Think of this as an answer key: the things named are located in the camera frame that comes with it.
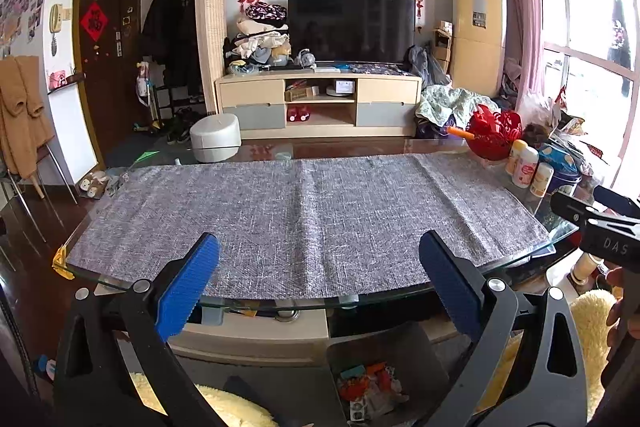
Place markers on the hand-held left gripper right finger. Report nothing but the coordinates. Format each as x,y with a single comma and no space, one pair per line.
450,287

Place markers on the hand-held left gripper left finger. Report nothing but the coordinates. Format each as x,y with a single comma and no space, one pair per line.
190,282

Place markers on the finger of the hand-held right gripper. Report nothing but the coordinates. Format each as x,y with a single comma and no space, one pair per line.
572,207
620,204

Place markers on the dark grey bin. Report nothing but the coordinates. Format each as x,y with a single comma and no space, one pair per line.
425,357

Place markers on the orange wrapper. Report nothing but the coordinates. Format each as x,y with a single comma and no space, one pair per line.
377,369

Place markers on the white teal wrapper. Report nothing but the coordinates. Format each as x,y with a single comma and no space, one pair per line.
350,373

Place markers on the red wrapper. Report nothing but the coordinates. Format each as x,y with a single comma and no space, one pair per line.
352,389

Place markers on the clear blister pack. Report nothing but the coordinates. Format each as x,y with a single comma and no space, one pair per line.
360,411

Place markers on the person's right hand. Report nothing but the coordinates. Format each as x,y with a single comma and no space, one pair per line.
620,302

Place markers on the blue round tin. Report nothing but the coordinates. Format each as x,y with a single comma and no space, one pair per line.
565,177

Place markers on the cream ceramic jar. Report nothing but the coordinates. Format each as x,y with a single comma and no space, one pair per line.
586,268

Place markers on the small white bottle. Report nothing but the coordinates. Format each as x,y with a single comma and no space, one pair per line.
541,182

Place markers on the white bottle pink label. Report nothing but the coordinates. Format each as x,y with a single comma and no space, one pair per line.
525,169

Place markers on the white bottle yellow cap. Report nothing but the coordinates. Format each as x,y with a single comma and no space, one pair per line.
515,157

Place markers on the glass coffee table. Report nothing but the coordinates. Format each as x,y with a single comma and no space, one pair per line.
250,347

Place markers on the red basket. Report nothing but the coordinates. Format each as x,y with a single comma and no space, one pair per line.
492,132

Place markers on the yellow tape corner guard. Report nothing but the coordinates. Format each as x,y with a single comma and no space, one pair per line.
63,263

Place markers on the pair of slippers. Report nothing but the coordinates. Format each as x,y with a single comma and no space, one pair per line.
94,184

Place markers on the white round stool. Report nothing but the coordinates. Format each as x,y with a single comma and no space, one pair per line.
215,138

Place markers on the grey table cloth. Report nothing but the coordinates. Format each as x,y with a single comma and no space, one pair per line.
325,207

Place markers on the floral green cloth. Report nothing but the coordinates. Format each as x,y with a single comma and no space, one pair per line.
445,104

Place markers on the window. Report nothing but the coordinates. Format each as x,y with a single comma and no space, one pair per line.
590,32

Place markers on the small kids scooter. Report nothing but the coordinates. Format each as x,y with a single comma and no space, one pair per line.
146,97

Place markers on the red toy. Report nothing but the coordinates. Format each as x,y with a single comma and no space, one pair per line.
298,113

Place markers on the grey clothes heap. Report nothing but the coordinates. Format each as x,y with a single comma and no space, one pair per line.
427,64

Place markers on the beige standing air conditioner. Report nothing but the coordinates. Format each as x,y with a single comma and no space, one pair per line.
477,27

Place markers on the stack of cardboard boxes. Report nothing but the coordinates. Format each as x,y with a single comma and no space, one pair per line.
442,49

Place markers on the pink curtain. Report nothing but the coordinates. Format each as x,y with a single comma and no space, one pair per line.
520,7

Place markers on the small cardboard box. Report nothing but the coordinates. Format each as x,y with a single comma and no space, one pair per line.
300,94

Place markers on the beige television cabinet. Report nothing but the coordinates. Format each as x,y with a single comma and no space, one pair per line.
320,107

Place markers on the brown door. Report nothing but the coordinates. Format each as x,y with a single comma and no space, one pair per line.
107,77

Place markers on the beige hanging garment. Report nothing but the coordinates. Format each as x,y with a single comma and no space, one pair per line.
22,117

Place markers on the pile of clothes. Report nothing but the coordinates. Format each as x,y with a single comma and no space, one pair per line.
260,42

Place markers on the beige folding screen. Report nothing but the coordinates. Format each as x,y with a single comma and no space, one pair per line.
210,32

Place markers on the dark hanging coats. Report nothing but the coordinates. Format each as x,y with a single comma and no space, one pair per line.
167,22

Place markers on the red diamond door decoration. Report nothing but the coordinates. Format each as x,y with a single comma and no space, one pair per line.
93,22

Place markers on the black television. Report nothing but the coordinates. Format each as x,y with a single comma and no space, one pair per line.
350,27

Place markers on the beige wall intercom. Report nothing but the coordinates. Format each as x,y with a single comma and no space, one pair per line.
55,18

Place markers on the wall photo collage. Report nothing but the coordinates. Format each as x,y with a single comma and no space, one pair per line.
22,7

